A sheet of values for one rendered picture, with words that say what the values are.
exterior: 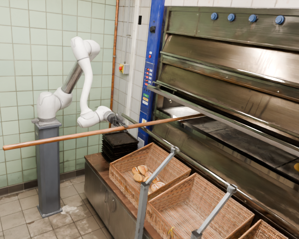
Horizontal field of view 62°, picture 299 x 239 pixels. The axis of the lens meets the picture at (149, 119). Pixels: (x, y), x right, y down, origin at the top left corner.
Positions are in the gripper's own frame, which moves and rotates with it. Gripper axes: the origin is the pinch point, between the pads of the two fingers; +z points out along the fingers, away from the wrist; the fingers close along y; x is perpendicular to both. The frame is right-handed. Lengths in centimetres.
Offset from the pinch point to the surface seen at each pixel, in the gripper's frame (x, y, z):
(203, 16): -56, -84, 8
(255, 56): -55, -63, 57
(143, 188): 6.2, 26.8, 39.6
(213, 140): -54, 2, 41
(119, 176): -4, 49, -8
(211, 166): -53, 21, 46
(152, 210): -5, 49, 39
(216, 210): -7, 13, 87
